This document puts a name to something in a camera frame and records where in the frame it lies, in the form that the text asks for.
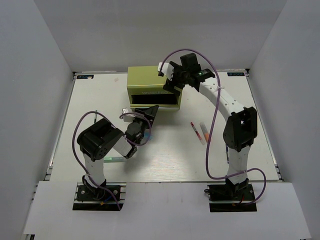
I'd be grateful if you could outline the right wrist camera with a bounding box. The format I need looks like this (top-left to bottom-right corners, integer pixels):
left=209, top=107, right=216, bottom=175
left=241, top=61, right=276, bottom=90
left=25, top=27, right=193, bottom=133
left=157, top=62, right=174, bottom=81

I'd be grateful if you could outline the orange highlighter marker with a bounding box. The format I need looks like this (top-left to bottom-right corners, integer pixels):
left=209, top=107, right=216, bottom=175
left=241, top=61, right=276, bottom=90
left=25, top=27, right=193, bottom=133
left=199, top=122, right=210, bottom=142

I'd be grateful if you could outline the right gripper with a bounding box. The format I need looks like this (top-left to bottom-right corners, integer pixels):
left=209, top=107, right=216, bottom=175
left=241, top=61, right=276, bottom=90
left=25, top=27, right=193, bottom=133
left=164, top=62, right=191, bottom=96

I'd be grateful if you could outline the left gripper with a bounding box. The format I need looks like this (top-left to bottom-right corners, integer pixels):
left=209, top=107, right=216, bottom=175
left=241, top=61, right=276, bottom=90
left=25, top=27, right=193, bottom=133
left=132, top=105, right=159, bottom=135

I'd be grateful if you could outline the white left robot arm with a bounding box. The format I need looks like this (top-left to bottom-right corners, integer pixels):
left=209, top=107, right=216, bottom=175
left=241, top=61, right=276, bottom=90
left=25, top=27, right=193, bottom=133
left=72, top=105, right=159, bottom=200

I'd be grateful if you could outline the green metal drawer cabinet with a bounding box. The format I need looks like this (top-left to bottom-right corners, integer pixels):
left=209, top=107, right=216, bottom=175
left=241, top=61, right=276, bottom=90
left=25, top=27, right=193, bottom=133
left=126, top=66, right=182, bottom=111

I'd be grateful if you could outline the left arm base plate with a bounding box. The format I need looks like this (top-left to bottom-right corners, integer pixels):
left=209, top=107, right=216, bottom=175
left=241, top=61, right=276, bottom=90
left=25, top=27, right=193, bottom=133
left=72, top=182, right=126, bottom=212

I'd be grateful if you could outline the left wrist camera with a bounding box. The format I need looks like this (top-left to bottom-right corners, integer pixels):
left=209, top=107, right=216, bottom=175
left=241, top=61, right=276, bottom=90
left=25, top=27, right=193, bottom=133
left=119, top=108, right=132, bottom=122

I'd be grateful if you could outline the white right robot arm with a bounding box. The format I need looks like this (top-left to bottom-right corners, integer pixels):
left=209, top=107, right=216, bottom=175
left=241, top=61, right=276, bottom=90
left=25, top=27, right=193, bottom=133
left=157, top=53, right=258, bottom=200

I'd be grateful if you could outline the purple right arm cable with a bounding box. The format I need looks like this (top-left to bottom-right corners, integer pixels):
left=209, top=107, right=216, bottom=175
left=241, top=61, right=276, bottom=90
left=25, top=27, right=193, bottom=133
left=159, top=48, right=267, bottom=206

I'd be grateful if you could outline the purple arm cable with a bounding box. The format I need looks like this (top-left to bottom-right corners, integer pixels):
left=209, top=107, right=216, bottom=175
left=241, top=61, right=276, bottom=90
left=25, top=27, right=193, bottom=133
left=159, top=48, right=267, bottom=206
left=72, top=111, right=141, bottom=210

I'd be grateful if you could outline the blue eraser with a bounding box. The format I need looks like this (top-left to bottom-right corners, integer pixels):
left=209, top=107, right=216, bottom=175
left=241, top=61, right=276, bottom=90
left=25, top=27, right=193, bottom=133
left=143, top=132, right=152, bottom=140

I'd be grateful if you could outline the green eraser stick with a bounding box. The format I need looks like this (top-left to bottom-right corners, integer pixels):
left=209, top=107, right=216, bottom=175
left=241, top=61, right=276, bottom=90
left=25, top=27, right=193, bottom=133
left=103, top=156, right=127, bottom=163

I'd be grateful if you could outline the red pen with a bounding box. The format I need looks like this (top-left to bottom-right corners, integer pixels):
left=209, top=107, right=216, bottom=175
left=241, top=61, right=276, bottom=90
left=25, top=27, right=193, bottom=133
left=190, top=122, right=205, bottom=146

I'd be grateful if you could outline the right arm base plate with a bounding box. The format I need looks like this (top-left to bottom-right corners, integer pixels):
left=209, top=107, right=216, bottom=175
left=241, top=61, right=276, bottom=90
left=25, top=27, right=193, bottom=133
left=204, top=184, right=257, bottom=213

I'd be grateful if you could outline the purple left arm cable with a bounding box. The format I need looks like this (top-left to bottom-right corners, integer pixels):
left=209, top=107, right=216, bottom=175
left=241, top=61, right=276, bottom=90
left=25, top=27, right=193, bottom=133
left=72, top=111, right=141, bottom=210

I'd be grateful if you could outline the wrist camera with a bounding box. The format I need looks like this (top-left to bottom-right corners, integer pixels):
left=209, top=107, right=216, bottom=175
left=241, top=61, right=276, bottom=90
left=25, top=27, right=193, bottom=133
left=119, top=108, right=132, bottom=122
left=157, top=62, right=174, bottom=81

